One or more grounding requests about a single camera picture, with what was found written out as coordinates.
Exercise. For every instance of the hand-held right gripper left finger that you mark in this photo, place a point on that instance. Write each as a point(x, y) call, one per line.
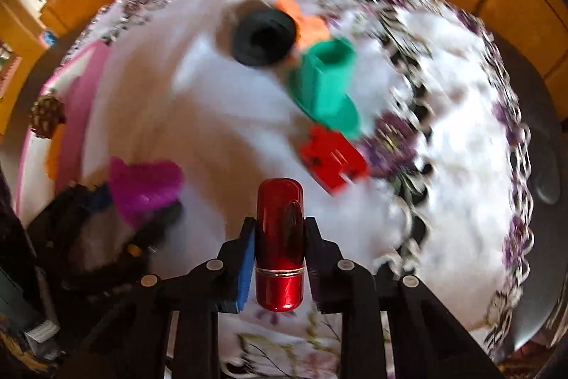
point(246, 268)

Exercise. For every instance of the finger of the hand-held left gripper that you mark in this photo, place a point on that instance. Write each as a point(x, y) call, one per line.
point(75, 201)
point(162, 221)

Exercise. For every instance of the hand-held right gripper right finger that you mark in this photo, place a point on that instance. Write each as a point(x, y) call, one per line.
point(326, 281)

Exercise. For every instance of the magenta plastic strainer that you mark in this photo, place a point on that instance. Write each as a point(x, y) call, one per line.
point(142, 188)

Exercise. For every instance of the red lipstick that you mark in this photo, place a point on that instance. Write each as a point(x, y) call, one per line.
point(279, 228)

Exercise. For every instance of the pink cardboard box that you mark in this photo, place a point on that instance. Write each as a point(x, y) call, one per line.
point(80, 103)

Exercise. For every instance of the orange linked cubes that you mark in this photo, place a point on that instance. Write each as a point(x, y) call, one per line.
point(310, 28)

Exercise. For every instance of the white floral embroidered tablecloth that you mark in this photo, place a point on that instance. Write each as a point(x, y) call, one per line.
point(222, 117)

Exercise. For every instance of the red plastic block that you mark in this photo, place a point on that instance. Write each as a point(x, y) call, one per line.
point(333, 159)

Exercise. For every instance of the pink shelf trim cloth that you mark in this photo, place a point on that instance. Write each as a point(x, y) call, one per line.
point(9, 70)

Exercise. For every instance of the pink and blue object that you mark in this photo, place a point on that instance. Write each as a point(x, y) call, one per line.
point(49, 38)

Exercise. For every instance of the wooden cabinet with shelf niche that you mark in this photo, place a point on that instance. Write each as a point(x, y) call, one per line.
point(22, 19)

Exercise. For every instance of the teal plastic piece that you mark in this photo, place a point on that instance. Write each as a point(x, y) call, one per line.
point(328, 90)

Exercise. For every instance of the black cylindrical cup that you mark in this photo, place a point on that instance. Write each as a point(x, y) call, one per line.
point(248, 46)

